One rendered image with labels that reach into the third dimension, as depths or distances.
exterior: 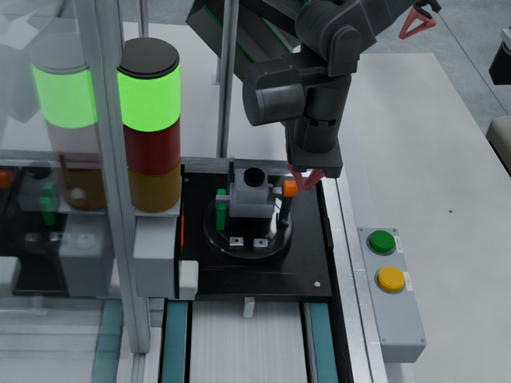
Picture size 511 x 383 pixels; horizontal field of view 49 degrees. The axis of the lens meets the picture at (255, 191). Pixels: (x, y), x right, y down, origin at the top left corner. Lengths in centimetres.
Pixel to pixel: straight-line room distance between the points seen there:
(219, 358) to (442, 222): 53
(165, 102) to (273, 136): 78
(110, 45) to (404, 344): 59
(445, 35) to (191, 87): 235
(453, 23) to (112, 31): 327
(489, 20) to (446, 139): 248
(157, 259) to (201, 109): 77
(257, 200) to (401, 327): 28
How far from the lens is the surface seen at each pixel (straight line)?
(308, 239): 89
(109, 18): 41
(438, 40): 341
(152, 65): 43
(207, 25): 92
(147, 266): 54
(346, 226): 94
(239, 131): 121
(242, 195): 80
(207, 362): 83
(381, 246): 91
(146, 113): 45
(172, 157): 49
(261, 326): 86
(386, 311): 86
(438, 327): 100
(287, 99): 66
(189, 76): 135
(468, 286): 107
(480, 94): 310
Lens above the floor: 167
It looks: 48 degrees down
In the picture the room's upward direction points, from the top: 8 degrees clockwise
